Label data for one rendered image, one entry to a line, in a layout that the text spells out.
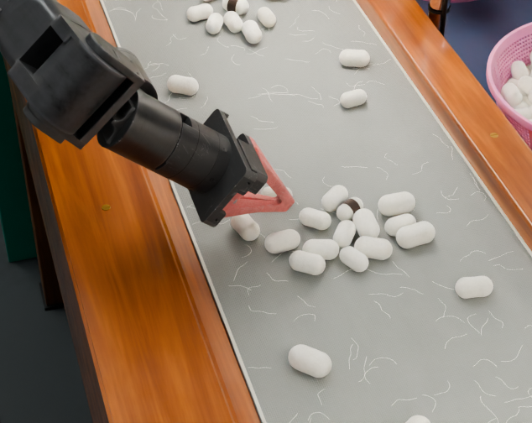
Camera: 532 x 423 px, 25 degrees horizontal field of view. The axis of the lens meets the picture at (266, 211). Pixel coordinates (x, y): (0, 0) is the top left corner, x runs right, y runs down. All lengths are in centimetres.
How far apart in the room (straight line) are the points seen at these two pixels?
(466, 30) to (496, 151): 39
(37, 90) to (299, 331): 31
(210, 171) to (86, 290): 15
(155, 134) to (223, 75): 36
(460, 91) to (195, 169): 38
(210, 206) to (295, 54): 39
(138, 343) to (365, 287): 22
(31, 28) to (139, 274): 24
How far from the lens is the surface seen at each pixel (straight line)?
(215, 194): 107
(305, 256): 111
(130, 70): 100
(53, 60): 100
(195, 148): 105
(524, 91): 140
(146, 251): 111
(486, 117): 129
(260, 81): 137
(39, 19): 102
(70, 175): 121
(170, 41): 144
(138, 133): 102
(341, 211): 117
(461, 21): 162
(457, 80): 134
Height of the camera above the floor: 150
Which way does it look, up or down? 40 degrees down
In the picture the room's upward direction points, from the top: straight up
